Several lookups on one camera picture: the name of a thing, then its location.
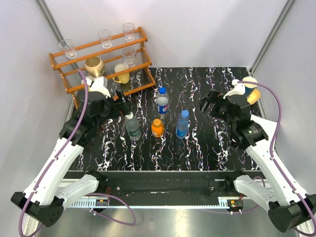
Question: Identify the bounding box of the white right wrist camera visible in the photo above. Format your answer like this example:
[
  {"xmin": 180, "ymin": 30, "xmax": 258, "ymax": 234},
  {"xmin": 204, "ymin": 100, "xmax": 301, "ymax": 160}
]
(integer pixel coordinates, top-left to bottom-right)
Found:
[{"xmin": 223, "ymin": 79, "xmax": 245, "ymax": 99}]

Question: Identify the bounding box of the yellow mug on shelf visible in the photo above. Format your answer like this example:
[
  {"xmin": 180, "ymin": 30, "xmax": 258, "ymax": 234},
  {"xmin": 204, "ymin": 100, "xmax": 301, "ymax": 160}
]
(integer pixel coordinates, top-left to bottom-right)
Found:
[{"xmin": 113, "ymin": 64, "xmax": 130, "ymax": 84}]

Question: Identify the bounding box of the beige ceramic mug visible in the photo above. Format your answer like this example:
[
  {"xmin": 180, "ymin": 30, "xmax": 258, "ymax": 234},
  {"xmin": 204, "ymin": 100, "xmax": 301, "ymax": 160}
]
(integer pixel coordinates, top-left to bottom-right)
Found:
[{"xmin": 84, "ymin": 56, "xmax": 105, "ymax": 78}]

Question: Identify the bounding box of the clear glass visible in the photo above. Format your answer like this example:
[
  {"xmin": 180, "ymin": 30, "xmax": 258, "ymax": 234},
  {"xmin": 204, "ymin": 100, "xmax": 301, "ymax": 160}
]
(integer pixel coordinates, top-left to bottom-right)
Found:
[
  {"xmin": 122, "ymin": 23, "xmax": 135, "ymax": 42},
  {"xmin": 59, "ymin": 39, "xmax": 77, "ymax": 59},
  {"xmin": 98, "ymin": 29, "xmax": 112, "ymax": 49}
]

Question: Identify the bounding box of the clear glass top left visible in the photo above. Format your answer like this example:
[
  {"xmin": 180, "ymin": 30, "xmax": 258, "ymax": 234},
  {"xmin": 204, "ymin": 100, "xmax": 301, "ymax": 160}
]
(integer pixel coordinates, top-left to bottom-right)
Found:
[{"xmin": 59, "ymin": 39, "xmax": 77, "ymax": 59}]

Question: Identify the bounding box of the orange juice bottle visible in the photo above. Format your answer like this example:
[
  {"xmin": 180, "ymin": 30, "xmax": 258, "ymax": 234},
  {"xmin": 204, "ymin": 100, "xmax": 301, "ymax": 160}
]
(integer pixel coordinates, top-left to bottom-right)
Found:
[{"xmin": 151, "ymin": 118, "xmax": 164, "ymax": 138}]

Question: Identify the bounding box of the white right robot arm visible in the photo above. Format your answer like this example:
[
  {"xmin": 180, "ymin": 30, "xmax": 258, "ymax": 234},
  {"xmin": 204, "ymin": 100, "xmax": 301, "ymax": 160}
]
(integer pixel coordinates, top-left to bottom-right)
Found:
[{"xmin": 199, "ymin": 91, "xmax": 316, "ymax": 233}]

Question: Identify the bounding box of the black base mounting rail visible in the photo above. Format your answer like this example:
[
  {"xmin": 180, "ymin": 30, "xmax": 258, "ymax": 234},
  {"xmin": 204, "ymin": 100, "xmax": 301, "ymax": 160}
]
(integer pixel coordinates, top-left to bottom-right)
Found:
[{"xmin": 61, "ymin": 170, "xmax": 255, "ymax": 207}]

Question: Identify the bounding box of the clear glass top middle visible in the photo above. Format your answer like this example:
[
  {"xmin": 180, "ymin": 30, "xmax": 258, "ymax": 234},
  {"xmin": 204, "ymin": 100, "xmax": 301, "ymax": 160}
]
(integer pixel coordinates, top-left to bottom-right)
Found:
[{"xmin": 98, "ymin": 29, "xmax": 112, "ymax": 49}]

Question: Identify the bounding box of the clear glass top right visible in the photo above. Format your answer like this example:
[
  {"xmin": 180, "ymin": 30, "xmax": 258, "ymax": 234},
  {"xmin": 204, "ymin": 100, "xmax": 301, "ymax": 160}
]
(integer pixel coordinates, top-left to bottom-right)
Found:
[{"xmin": 122, "ymin": 23, "xmax": 135, "ymax": 42}]

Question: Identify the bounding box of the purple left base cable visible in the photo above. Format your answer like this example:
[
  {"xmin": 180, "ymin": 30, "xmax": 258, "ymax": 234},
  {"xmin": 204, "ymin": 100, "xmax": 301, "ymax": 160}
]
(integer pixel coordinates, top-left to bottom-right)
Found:
[{"xmin": 85, "ymin": 192, "xmax": 137, "ymax": 226}]

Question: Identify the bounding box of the blue cup white inside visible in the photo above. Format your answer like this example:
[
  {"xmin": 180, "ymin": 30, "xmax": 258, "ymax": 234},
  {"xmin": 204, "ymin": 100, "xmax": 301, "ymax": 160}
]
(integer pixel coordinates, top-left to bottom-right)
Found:
[{"xmin": 242, "ymin": 77, "xmax": 257, "ymax": 97}]

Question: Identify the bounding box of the wooden three-tier shelf rack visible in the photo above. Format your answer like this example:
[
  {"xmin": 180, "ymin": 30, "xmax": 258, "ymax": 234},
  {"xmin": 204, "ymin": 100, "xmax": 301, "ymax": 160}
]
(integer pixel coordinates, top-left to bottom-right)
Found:
[{"xmin": 49, "ymin": 27, "xmax": 156, "ymax": 108}]

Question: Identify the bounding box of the clear glass middle shelf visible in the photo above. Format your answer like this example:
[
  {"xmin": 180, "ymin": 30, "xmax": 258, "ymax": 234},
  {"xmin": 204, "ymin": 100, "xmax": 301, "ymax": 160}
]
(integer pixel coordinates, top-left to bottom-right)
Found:
[{"xmin": 121, "ymin": 48, "xmax": 136, "ymax": 68}]

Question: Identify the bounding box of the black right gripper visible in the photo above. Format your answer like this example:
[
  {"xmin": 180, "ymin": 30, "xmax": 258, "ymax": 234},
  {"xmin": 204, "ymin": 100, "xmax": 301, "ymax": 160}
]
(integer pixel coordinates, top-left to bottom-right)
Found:
[{"xmin": 197, "ymin": 89, "xmax": 236, "ymax": 128}]

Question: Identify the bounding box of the green label water bottle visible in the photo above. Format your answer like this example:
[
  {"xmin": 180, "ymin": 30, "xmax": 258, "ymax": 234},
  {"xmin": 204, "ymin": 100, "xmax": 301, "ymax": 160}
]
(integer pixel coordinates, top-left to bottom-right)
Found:
[{"xmin": 124, "ymin": 112, "xmax": 141, "ymax": 141}]

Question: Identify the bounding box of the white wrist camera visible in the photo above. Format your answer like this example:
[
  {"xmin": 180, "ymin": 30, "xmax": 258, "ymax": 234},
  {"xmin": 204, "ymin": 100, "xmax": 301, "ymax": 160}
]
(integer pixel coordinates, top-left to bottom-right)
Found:
[
  {"xmin": 81, "ymin": 76, "xmax": 111, "ymax": 100},
  {"xmin": 223, "ymin": 79, "xmax": 245, "ymax": 99}
]

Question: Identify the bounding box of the clear blue water bottle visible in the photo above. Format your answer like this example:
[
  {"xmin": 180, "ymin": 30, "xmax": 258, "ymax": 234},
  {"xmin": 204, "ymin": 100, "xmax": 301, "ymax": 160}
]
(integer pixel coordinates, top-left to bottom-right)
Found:
[{"xmin": 176, "ymin": 110, "xmax": 189, "ymax": 139}]

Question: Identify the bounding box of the Pepsi bottle blue cap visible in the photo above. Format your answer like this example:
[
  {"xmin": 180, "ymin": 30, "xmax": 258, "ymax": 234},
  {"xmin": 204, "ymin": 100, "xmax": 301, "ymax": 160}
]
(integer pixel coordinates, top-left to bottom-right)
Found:
[{"xmin": 156, "ymin": 87, "xmax": 169, "ymax": 120}]

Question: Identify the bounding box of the yellow saucer plate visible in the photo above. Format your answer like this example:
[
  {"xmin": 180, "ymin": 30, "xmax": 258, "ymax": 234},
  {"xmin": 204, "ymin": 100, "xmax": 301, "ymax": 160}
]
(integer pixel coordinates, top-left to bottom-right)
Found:
[{"xmin": 247, "ymin": 88, "xmax": 261, "ymax": 105}]

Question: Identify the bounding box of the pale green mug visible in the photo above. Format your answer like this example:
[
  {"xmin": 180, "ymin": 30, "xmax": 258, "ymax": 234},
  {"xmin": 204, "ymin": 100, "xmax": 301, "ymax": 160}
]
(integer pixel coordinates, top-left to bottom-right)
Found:
[{"xmin": 85, "ymin": 76, "xmax": 95, "ymax": 87}]

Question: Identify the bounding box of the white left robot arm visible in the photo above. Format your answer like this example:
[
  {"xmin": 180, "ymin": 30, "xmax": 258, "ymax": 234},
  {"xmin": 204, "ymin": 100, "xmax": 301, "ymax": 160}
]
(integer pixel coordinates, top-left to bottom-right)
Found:
[{"xmin": 11, "ymin": 90, "xmax": 132, "ymax": 227}]

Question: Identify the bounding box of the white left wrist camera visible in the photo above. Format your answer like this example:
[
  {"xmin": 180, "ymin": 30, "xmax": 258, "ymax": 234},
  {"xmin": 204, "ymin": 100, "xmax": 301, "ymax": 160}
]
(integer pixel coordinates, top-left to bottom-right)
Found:
[{"xmin": 81, "ymin": 76, "xmax": 111, "ymax": 100}]

